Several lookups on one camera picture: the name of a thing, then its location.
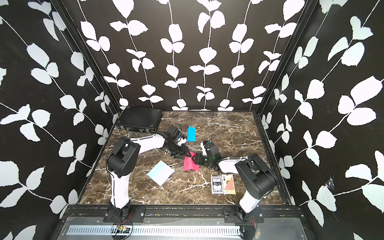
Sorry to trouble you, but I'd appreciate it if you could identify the white slotted cable duct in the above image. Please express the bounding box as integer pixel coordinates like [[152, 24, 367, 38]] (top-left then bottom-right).
[[65, 225, 241, 237]]

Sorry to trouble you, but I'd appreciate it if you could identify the black case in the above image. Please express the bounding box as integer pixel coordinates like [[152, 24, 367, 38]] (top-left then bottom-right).
[[116, 106, 163, 133]]

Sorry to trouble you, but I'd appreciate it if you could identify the playing card deck box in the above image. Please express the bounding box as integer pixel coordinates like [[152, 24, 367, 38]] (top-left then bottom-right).
[[211, 175, 224, 194]]

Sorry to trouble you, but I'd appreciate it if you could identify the white square paper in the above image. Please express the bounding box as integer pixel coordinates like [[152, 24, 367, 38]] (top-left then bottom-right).
[[147, 161, 175, 186]]

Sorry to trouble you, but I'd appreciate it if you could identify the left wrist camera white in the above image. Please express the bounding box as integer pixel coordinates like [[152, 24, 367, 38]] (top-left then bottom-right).
[[176, 135, 187, 146]]

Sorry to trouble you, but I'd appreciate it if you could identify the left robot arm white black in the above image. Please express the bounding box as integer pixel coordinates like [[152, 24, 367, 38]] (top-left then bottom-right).
[[106, 126, 191, 222]]

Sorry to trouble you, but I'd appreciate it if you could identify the blue square paper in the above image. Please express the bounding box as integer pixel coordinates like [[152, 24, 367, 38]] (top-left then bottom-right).
[[187, 126, 196, 142]]

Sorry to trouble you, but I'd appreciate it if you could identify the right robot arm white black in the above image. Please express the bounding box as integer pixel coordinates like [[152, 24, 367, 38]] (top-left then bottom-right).
[[192, 141, 278, 222]]

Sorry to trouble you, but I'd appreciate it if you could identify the black front rail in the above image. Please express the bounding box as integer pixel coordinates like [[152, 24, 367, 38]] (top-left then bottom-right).
[[61, 204, 305, 224]]

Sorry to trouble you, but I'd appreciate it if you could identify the small circuit board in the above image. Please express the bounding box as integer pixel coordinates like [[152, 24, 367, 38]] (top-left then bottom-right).
[[111, 226, 132, 235]]

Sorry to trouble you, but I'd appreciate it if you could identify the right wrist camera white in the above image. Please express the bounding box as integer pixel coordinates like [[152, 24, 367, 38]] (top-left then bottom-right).
[[201, 141, 212, 156]]

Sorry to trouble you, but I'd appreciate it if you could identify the red playing card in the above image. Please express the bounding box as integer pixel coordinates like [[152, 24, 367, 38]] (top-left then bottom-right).
[[222, 174, 236, 195]]

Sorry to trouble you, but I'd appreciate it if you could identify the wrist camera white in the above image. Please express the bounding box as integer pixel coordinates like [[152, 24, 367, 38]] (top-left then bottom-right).
[[176, 135, 187, 146], [201, 141, 212, 156]]

